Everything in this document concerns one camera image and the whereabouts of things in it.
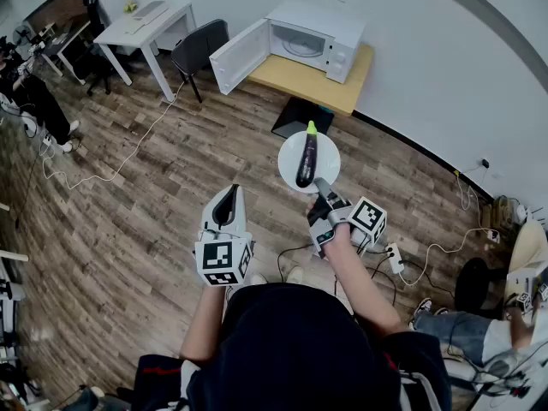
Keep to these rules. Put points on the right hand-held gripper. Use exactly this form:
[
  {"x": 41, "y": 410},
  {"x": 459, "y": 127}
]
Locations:
[{"x": 368, "y": 221}]

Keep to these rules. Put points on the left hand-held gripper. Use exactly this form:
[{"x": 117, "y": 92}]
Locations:
[{"x": 222, "y": 257}]

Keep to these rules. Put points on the white round plate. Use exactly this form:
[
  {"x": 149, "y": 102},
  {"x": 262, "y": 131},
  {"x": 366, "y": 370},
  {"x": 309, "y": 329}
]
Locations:
[{"x": 329, "y": 156}]

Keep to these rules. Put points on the purple eggplant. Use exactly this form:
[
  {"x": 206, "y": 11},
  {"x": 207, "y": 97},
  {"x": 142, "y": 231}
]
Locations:
[{"x": 308, "y": 156}]

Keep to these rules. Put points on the white microwave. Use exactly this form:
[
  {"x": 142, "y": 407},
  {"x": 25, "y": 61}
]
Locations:
[{"x": 317, "y": 19}]

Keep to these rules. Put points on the person's left forearm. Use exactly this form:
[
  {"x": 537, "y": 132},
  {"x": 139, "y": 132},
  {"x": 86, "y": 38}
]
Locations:
[{"x": 205, "y": 323}]

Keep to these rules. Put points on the person's right forearm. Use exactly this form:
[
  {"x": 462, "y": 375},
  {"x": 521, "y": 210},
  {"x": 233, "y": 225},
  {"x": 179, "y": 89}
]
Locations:
[{"x": 355, "y": 281}]

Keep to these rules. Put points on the person's right hand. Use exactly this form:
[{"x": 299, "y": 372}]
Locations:
[{"x": 310, "y": 208}]

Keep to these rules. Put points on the person's left white shoe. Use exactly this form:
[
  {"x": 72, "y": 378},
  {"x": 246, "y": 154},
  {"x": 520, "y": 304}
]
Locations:
[{"x": 258, "y": 278}]

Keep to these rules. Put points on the person's white shoe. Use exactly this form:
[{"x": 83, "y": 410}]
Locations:
[
  {"x": 295, "y": 274},
  {"x": 258, "y": 278}
]

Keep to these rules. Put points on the person's right white shoe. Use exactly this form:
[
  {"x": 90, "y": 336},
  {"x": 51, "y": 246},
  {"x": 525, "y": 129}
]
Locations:
[{"x": 295, "y": 274}]

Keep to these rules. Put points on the white power strip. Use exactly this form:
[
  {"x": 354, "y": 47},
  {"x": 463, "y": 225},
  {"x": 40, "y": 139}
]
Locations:
[{"x": 394, "y": 257}]

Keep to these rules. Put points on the low wooden table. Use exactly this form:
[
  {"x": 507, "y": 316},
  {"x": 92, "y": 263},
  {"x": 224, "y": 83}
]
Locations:
[{"x": 299, "y": 81}]

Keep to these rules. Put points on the person's dark jacket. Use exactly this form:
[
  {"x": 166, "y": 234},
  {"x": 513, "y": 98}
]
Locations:
[{"x": 299, "y": 349}]

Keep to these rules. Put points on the dark grey chair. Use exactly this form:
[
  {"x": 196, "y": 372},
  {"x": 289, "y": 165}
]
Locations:
[{"x": 201, "y": 45}]

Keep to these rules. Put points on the brown cardboard box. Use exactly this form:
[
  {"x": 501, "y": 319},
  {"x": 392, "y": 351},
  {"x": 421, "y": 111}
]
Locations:
[{"x": 498, "y": 214}]

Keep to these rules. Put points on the black round stool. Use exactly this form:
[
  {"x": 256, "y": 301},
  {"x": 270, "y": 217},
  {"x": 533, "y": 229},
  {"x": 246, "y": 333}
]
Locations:
[{"x": 475, "y": 285}]

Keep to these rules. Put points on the black office chair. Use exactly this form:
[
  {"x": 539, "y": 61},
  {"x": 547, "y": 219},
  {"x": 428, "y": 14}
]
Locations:
[{"x": 94, "y": 54}]

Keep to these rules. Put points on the white desk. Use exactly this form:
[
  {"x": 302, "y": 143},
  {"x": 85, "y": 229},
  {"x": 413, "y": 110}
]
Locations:
[{"x": 128, "y": 28}]

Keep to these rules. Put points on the beige chair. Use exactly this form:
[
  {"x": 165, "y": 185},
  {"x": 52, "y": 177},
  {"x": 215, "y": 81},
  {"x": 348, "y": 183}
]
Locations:
[{"x": 528, "y": 246}]

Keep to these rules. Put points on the grey keyboard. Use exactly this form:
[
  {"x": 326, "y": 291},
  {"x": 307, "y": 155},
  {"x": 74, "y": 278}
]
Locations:
[{"x": 150, "y": 10}]

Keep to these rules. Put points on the yellow-green object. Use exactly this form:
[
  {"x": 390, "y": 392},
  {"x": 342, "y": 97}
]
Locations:
[{"x": 129, "y": 7}]

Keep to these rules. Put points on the dark top desk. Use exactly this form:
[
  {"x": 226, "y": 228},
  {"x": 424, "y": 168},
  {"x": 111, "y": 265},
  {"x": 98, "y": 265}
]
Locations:
[{"x": 64, "y": 41}]

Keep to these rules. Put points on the black wall charger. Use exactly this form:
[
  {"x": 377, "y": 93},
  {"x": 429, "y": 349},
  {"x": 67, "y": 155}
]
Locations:
[{"x": 485, "y": 163}]

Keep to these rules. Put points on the wooden frame rack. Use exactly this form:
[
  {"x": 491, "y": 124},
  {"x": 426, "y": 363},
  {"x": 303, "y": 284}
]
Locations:
[{"x": 10, "y": 255}]

